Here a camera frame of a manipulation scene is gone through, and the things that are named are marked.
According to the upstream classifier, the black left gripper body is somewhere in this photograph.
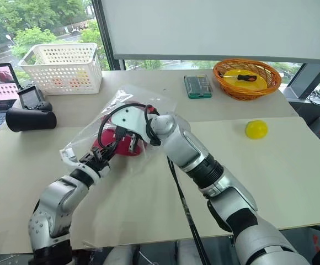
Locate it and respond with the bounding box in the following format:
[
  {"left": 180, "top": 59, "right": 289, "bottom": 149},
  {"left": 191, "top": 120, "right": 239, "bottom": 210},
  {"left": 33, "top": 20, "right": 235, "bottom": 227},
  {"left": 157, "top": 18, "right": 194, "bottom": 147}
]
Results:
[{"left": 78, "top": 146, "right": 114, "bottom": 172}]

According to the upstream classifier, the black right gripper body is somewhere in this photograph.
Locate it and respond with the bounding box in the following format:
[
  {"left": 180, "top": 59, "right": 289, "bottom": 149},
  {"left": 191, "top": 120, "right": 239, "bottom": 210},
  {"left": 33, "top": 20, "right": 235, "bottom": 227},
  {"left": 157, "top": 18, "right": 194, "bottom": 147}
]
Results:
[{"left": 115, "top": 125, "right": 138, "bottom": 156}]

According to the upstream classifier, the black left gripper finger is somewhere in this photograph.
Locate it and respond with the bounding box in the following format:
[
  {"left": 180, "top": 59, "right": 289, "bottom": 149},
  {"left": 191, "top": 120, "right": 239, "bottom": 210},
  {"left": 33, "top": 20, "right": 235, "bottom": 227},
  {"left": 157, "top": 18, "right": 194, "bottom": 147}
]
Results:
[
  {"left": 104, "top": 142, "right": 120, "bottom": 162},
  {"left": 91, "top": 145, "right": 106, "bottom": 157}
]

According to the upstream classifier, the red object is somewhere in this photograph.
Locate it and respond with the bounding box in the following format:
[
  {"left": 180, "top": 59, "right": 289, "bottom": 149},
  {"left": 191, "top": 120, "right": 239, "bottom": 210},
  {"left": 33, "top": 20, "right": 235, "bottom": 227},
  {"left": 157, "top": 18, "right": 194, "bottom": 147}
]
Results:
[{"left": 92, "top": 101, "right": 145, "bottom": 157}]

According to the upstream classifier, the clear plastic bag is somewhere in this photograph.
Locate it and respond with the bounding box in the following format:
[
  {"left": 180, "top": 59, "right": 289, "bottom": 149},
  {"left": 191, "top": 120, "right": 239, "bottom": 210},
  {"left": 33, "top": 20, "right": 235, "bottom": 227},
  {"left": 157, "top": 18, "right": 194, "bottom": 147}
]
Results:
[{"left": 59, "top": 84, "right": 191, "bottom": 169}]

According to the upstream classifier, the black cylindrical speaker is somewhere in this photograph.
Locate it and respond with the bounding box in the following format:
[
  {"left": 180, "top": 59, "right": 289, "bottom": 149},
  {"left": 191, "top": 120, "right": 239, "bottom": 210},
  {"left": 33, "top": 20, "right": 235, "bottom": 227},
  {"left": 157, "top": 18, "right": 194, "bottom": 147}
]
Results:
[{"left": 5, "top": 107, "right": 57, "bottom": 133}]

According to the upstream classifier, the black handheld joystick controller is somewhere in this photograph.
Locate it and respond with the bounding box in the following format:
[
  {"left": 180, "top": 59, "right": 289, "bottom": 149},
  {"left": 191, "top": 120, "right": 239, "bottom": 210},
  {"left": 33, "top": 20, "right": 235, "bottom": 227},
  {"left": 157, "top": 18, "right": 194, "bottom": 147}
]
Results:
[{"left": 17, "top": 84, "right": 54, "bottom": 113}]

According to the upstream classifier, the green screwdriver bit case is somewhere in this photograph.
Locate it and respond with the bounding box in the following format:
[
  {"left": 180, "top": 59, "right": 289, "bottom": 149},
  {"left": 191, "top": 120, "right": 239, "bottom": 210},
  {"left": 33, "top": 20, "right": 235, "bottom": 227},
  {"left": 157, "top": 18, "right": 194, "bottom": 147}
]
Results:
[{"left": 184, "top": 74, "right": 214, "bottom": 99}]

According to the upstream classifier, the white perforated plastic basket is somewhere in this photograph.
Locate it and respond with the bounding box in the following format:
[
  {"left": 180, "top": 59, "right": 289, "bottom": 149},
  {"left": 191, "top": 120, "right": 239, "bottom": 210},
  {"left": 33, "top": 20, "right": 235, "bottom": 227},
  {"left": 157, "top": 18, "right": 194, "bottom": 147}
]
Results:
[{"left": 18, "top": 43, "right": 103, "bottom": 96}]

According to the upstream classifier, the grey rounded shape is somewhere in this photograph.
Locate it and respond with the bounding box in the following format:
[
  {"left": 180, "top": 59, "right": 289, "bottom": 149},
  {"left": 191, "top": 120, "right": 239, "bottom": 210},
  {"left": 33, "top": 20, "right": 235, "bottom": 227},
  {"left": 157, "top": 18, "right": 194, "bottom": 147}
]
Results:
[{"left": 104, "top": 244, "right": 141, "bottom": 265}]

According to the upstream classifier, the orange wicker basket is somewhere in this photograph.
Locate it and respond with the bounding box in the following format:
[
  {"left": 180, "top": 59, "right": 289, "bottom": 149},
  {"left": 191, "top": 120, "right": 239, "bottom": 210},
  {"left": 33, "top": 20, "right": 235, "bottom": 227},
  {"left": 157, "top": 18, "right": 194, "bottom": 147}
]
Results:
[{"left": 212, "top": 58, "right": 282, "bottom": 102}]

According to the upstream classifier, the yellow ball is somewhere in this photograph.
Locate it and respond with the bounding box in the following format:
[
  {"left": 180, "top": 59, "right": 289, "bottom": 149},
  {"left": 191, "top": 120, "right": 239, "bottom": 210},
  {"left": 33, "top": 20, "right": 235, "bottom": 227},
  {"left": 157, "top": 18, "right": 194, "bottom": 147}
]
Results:
[{"left": 245, "top": 120, "right": 269, "bottom": 140}]

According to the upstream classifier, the yellow plate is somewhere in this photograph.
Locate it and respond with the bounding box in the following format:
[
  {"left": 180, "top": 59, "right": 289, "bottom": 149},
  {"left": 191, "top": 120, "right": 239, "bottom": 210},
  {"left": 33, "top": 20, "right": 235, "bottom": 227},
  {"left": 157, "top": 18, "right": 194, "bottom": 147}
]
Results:
[{"left": 222, "top": 68, "right": 268, "bottom": 91}]

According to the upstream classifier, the white board panel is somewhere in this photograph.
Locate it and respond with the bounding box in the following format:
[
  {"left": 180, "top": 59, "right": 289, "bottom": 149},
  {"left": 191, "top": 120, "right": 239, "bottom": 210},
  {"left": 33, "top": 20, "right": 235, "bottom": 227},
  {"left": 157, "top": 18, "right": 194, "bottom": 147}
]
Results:
[{"left": 99, "top": 0, "right": 320, "bottom": 65}]

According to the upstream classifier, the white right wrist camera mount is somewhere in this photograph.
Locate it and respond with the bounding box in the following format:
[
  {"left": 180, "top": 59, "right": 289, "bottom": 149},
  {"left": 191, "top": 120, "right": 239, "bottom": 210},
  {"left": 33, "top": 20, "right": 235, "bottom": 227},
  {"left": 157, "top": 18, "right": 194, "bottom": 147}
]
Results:
[{"left": 109, "top": 106, "right": 151, "bottom": 144}]

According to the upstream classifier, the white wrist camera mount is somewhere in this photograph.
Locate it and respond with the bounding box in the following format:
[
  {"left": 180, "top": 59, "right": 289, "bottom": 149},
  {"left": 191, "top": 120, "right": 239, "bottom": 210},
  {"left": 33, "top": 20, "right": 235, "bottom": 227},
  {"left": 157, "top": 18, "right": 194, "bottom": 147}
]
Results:
[
  {"left": 60, "top": 148, "right": 111, "bottom": 179},
  {"left": 109, "top": 106, "right": 151, "bottom": 144}
]

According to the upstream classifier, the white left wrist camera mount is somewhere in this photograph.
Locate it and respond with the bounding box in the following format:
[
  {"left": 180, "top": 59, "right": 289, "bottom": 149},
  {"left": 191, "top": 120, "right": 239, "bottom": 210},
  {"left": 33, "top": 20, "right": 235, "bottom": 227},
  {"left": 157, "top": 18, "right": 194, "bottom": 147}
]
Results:
[{"left": 60, "top": 148, "right": 111, "bottom": 179}]

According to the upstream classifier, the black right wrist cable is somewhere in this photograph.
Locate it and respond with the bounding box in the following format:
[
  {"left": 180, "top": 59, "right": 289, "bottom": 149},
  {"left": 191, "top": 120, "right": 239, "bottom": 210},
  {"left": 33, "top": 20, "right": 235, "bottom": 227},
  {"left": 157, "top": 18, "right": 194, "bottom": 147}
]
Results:
[{"left": 98, "top": 102, "right": 162, "bottom": 152}]

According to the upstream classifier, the long black hanging cable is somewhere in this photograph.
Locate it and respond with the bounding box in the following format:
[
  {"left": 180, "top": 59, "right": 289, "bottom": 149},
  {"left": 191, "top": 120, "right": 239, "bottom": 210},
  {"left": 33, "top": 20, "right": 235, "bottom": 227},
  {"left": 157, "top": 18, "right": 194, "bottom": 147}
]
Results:
[{"left": 166, "top": 156, "right": 209, "bottom": 265}]

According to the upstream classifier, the black orange handled screwdriver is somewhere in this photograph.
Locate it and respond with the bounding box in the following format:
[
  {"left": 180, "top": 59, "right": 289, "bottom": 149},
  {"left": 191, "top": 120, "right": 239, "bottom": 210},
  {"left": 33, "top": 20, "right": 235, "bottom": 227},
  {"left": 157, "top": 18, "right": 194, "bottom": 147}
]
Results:
[{"left": 217, "top": 71, "right": 258, "bottom": 83}]

